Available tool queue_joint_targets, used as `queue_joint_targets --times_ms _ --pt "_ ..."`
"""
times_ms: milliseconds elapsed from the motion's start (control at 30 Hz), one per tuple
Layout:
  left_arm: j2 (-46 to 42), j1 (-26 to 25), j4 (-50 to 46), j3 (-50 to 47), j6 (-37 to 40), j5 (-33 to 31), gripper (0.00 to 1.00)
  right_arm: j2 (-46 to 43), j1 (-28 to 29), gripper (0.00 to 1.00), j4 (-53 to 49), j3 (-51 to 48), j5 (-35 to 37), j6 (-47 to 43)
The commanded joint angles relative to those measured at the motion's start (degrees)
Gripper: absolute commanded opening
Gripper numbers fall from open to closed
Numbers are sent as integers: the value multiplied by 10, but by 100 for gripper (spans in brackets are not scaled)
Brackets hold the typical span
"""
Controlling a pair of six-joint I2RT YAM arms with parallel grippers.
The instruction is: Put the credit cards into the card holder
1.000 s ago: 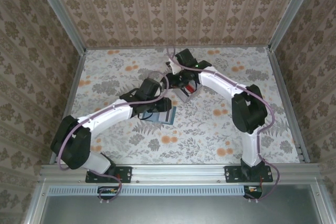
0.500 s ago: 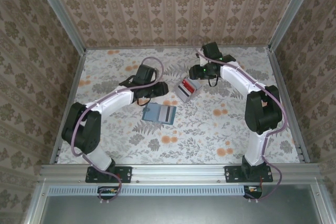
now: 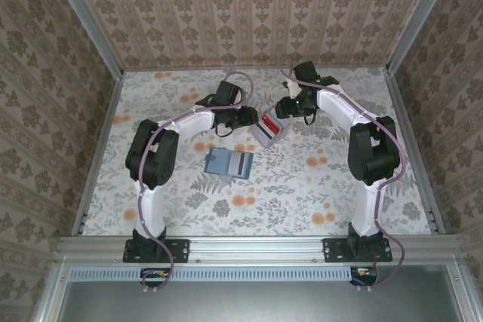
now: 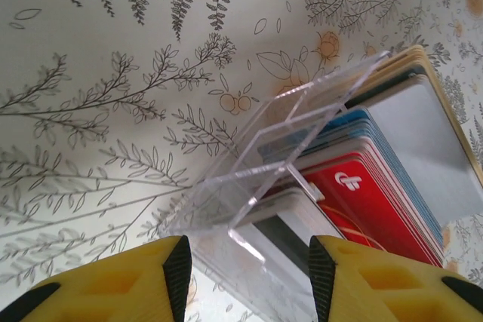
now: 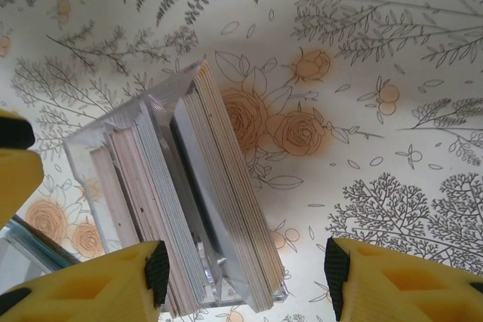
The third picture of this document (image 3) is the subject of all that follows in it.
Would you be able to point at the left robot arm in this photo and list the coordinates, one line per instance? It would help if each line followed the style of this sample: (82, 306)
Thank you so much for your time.
(151, 152)

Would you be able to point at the small connector circuit board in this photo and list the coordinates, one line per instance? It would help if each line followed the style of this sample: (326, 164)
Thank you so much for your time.
(364, 273)
(154, 273)

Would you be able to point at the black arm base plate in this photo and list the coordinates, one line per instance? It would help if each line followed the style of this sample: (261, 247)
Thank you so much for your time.
(334, 250)
(181, 250)

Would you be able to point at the wide aluminium frame rail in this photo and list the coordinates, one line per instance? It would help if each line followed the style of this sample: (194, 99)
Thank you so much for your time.
(256, 248)

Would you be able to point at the red and grey box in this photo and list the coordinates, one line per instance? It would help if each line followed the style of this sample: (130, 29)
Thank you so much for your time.
(283, 130)

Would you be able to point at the aluminium frame post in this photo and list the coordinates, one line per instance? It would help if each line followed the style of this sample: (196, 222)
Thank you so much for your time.
(88, 16)
(420, 16)

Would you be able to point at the blue leather card holder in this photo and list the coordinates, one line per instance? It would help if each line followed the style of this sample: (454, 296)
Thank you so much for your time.
(217, 161)

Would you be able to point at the grey card with stripe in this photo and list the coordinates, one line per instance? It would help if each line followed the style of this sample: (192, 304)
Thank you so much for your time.
(264, 135)

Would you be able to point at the floral table cover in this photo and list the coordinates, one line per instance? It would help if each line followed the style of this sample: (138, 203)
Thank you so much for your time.
(264, 205)

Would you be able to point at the red card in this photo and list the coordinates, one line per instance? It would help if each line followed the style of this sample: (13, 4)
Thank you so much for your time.
(272, 124)

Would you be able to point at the grey metal panel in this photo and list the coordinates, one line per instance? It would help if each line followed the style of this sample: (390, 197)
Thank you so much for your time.
(264, 303)

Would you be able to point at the thin aluminium frame rail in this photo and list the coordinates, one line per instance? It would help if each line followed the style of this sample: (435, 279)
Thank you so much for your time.
(188, 68)

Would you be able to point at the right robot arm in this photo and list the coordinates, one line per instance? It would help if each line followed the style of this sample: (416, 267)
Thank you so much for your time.
(373, 148)

